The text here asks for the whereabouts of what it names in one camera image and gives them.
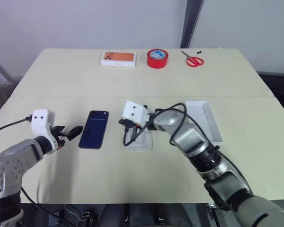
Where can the white phone box tray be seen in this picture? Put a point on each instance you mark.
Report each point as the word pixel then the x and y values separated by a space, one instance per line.
pixel 145 142

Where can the metal table leg bracket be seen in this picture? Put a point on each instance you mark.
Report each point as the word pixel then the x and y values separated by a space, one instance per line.
pixel 213 211

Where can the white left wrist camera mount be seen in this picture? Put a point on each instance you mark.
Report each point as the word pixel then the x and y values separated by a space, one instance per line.
pixel 41 119

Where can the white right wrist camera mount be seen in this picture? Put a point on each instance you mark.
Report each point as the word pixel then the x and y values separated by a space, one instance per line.
pixel 135 113

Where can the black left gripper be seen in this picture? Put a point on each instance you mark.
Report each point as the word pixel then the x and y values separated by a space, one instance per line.
pixel 59 138

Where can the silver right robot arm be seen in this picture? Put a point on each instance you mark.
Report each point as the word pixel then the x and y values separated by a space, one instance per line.
pixel 203 151

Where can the dark blue smartphone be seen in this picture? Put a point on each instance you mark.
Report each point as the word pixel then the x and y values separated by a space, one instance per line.
pixel 94 129

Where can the black office chair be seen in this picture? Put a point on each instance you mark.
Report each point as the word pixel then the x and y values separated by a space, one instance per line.
pixel 280 87

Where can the small black clip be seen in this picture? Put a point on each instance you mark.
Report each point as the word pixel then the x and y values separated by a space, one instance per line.
pixel 199 52

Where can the dark grey wall pillar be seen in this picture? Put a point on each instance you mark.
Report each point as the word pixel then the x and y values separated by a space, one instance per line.
pixel 191 23

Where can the black box with connector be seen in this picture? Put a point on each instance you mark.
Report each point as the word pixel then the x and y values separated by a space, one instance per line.
pixel 85 217

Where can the white box with orange print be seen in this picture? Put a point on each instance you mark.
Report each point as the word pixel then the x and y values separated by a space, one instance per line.
pixel 118 59

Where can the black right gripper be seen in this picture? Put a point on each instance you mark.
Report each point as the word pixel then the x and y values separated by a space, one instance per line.
pixel 132 125

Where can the red tape roll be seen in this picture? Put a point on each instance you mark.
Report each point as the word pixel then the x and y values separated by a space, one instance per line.
pixel 157 59

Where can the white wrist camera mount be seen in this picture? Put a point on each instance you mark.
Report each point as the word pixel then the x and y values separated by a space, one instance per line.
pixel 135 113
pixel 41 119

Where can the white phone box lid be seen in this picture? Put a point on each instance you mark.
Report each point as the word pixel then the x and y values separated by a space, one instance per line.
pixel 204 120

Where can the dark metal stand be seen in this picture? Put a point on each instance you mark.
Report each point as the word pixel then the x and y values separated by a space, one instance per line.
pixel 0 80

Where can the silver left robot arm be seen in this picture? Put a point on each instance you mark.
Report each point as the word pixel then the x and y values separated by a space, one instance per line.
pixel 13 163

